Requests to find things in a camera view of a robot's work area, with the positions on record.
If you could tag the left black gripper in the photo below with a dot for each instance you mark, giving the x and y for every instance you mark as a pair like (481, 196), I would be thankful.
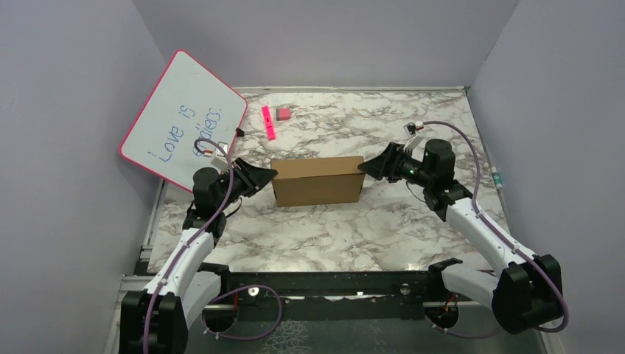
(254, 178)

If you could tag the brown cardboard box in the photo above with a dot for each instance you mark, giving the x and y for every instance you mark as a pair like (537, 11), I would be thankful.
(319, 181)

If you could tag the green capped marker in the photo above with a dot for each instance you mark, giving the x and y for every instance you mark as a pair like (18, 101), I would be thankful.
(496, 178)

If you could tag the pink framed whiteboard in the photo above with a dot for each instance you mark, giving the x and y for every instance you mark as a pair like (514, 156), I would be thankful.
(189, 108)

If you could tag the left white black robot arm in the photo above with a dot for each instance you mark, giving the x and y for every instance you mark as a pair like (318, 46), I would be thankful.
(180, 264)

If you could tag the pink marker pen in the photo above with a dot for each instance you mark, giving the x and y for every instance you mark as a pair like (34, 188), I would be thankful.
(268, 122)

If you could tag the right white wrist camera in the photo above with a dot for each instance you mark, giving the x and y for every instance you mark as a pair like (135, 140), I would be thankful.
(413, 131)

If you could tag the pink eraser block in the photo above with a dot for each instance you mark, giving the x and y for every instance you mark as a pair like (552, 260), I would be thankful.
(283, 114)

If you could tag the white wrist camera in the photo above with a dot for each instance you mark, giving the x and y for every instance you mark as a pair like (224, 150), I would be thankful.
(217, 157)
(413, 131)

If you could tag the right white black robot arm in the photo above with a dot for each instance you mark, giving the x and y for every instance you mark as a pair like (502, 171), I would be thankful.
(488, 244)

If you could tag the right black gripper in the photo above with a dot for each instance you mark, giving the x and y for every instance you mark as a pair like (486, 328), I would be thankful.
(386, 164)

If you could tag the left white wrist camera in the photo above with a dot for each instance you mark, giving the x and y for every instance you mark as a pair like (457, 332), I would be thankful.
(217, 157)

